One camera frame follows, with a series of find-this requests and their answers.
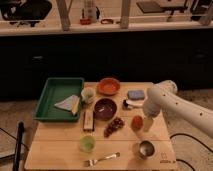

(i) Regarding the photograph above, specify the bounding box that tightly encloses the red small bowl on shelf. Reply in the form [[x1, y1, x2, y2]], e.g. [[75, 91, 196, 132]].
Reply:
[[80, 18, 92, 25]]

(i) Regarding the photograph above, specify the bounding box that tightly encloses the green plastic cup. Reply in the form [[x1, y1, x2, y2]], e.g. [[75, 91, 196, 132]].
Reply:
[[80, 135, 95, 153]]

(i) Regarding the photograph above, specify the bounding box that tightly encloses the blue sponge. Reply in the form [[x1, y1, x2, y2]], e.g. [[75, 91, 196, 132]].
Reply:
[[127, 90, 145, 100]]

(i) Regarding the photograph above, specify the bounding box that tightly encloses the orange bowl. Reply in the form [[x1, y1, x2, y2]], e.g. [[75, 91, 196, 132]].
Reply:
[[97, 77, 120, 95]]

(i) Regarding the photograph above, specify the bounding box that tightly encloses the black office chair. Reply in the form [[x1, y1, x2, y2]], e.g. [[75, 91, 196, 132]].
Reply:
[[0, 0, 52, 27]]

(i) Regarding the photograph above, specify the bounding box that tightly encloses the black pole stand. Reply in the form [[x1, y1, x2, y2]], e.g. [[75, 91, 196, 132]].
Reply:
[[12, 122, 24, 171]]

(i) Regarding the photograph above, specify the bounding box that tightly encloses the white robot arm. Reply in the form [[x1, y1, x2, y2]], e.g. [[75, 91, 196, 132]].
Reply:
[[142, 80, 213, 138]]

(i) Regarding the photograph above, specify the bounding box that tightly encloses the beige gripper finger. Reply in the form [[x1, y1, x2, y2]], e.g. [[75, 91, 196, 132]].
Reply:
[[143, 117, 154, 131]]

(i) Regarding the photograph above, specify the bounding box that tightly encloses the purple bowl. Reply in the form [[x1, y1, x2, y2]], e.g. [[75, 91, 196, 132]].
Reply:
[[94, 98, 117, 121]]

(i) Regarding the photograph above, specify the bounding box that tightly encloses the silver fork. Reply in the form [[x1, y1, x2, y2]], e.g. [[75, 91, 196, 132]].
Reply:
[[83, 152, 120, 167]]

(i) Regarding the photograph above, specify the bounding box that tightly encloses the metal cup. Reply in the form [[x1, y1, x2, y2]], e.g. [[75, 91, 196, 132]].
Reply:
[[139, 141, 155, 158]]

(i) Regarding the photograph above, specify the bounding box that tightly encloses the white green mug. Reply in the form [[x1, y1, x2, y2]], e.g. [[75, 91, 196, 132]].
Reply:
[[81, 87, 95, 104]]

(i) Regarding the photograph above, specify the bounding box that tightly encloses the bunch of red grapes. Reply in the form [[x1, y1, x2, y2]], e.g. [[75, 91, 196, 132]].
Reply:
[[104, 117, 125, 138]]

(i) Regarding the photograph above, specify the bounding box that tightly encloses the wooden block eraser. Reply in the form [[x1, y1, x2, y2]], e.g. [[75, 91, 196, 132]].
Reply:
[[83, 110, 94, 131]]

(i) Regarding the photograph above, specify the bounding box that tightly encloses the white bottle on shelf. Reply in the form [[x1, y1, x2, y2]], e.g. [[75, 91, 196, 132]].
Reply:
[[84, 0, 97, 22]]

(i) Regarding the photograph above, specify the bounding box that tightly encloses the black floor cable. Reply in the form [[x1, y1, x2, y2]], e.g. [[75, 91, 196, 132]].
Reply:
[[169, 132, 213, 171]]

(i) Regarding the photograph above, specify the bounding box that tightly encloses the green plastic tray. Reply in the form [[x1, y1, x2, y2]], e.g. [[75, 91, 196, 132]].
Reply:
[[34, 78, 84, 122]]

